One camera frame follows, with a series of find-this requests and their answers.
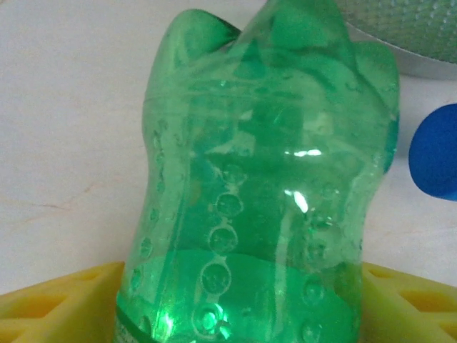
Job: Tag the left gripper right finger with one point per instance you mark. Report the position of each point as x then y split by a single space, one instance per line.
414 307

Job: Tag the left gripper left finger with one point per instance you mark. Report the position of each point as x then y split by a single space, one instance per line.
53 307

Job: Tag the blue label blue cap bottle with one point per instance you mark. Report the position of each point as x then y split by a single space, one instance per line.
437 153

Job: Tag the green bottle with yellow cap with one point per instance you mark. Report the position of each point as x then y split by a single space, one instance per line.
250 178

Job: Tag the translucent grey waste bin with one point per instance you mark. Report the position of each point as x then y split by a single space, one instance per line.
410 32

